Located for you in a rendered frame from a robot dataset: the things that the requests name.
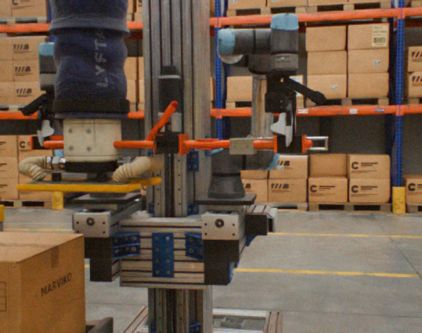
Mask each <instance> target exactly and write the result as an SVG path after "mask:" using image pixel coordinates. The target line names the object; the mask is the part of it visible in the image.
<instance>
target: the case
mask: <svg viewBox="0 0 422 333"><path fill-rule="evenodd" d="M84 260H85V236H84V235H83V234H61V233H39V232H0V333H86V316H85V261H84Z"/></svg>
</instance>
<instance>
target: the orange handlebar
mask: <svg viewBox="0 0 422 333"><path fill-rule="evenodd" d="M113 145H114V148H154V146H153V141H115V142H114V143H113ZM229 145H230V144H229V140H218V139H214V138H211V139H205V138H202V139H197V140H187V141H183V142H182V147H183V148H197V150H203V151H204V150H212V151H214V149H218V148H229ZM253 145H254V148H274V140H254V143H253ZM312 145H313V143H312V141H310V140H305V148H310V147H311V146H312ZM44 147H45V148H64V140H63V139H58V140H57V141H45V142H44Z"/></svg>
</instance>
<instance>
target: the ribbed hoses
mask: <svg viewBox="0 0 422 333"><path fill-rule="evenodd" d="M45 156H47V157H48V156H49V155H44V156H41V157H40V156H35V157H28V158H26V159H24V160H22V161H21V162H19V165H18V171H19V172H20V173H22V174H23V175H24V176H28V177H30V178H32V180H34V181H38V182H39V181H40V180H43V179H44V178H45V177H46V176H47V175H46V173H44V171H42V169H44V170H45V169H46V168H47V170H48V166H47V165H46V157H45ZM135 159H137V160H134V162H133V163H130V164H124V165H123V166H120V167H119V168H118V169H116V171H115V172H114V174H113V175H112V180H113V181H114V182H125V181H126V180H127V179H128V178H129V177H132V176H134V177H135V176H138V175H141V174H142V173H144V172H145V171H147V172H148V175H147V176H142V177H148V176H149V175H150V174H151V173H154V172H158V171H161V170H162V169H163V167H164V162H163V160H162V159H161V158H160V157H157V156H147V157H146V156H141V157H138V158H137V157H136V158H135Z"/></svg>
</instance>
